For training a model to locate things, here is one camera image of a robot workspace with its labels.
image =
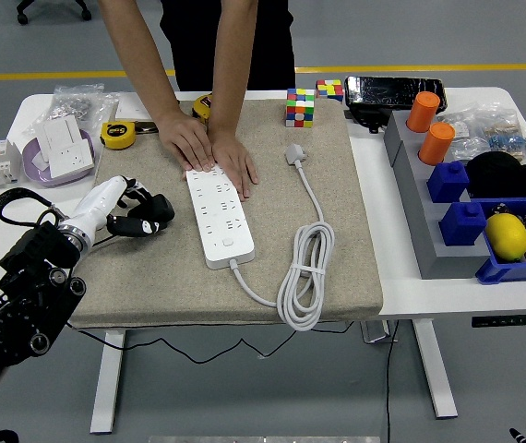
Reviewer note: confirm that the person's right hand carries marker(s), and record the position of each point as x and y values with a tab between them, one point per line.
187	138

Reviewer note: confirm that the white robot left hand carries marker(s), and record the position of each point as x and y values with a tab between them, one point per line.
94	200

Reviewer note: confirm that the person's left hand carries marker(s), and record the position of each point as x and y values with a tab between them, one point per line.
235	161

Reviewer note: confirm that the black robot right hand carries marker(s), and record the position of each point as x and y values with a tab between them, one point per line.
517	436

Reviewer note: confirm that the black plug adapter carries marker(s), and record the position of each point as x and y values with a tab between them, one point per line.
159	207

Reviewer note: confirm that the white power strip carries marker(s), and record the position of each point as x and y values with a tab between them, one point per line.
221	226

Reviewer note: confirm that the person's left forearm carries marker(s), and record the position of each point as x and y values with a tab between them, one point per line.
234	55

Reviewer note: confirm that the person's right forearm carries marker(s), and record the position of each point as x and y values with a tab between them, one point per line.
140	46

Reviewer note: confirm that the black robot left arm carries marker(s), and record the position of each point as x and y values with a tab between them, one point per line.
14	318

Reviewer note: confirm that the yellow tape measure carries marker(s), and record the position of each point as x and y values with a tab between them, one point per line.
204	106
117	136

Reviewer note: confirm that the dark metal piece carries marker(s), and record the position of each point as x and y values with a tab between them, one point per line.
145	128

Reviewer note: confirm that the small white plastic piece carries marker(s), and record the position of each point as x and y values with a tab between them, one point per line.
39	161

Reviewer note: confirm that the purple bowl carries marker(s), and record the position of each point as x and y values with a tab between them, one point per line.
30	173

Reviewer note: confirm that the large colourful puzzle cube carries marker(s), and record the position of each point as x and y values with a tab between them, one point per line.
300	108

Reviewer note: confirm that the clear bag of screws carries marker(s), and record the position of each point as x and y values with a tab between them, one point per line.
78	104

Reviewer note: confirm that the person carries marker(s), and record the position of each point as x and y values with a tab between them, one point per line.
189	37

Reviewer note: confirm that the white table leg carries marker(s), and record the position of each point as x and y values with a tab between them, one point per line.
106	383
436	369

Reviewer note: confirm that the grey-brown mat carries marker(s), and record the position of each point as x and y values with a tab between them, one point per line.
161	286

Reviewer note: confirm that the black table control panel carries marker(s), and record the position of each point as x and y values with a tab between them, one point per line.
507	320

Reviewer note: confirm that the small colourful puzzle cube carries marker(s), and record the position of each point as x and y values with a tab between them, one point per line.
330	90

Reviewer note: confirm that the black holder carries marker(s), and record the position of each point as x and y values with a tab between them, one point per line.
367	119

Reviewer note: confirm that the blue plastic bin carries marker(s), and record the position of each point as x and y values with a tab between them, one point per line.
512	272

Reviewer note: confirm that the black glossy wrapped box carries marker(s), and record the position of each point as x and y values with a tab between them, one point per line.
394	93

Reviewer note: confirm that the orange cylinder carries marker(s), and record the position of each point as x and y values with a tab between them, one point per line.
422	111
436	143

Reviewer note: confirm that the grey stepped block base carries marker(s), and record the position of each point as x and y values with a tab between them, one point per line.
420	221

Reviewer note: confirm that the black office chair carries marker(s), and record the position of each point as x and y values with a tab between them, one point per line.
23	16

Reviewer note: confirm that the yellow lemon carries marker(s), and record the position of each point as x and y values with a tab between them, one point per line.
506	237

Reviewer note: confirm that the blue square block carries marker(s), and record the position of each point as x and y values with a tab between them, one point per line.
447	182
463	223

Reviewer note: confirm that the clear bag of small parts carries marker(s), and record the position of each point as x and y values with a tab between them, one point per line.
461	138

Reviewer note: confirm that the black cloth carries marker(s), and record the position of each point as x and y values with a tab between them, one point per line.
503	175

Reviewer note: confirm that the clear bag of blue resistors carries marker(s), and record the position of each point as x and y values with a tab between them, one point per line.
507	134

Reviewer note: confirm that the white wall socket panel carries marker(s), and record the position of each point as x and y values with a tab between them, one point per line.
71	159

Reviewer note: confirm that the flat white switch plate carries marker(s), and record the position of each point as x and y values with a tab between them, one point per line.
129	108

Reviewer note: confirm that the white switch box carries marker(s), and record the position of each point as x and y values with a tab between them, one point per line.
57	131

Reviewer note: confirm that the silver under-table bracket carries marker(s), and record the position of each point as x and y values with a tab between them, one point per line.
374	332

